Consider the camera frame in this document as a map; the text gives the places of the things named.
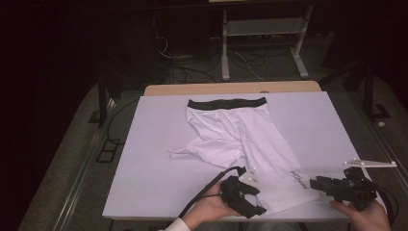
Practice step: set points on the person's right hand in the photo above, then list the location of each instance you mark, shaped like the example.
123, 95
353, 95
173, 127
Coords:
369, 219

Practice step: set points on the white metal stand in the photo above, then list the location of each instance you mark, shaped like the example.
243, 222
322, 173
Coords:
263, 29

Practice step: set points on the black metal stand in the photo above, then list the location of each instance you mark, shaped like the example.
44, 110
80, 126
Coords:
103, 99
370, 93

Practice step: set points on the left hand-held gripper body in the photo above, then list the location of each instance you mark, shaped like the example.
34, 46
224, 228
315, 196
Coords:
232, 192

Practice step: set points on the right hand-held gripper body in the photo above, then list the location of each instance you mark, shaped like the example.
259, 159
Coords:
356, 189

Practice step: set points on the white pants with black waistband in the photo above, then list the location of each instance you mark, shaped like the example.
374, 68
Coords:
256, 144

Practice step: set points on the person's left hand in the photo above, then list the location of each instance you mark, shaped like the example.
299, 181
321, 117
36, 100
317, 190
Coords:
208, 208

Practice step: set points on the metal floor rail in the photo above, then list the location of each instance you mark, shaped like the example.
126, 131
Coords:
85, 166
381, 144

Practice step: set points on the small white round object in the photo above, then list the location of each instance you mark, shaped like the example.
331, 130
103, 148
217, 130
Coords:
380, 123

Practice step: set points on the wooden table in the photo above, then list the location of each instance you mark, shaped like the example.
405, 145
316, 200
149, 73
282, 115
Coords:
224, 88

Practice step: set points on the white board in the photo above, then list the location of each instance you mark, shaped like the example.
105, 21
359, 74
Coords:
154, 128

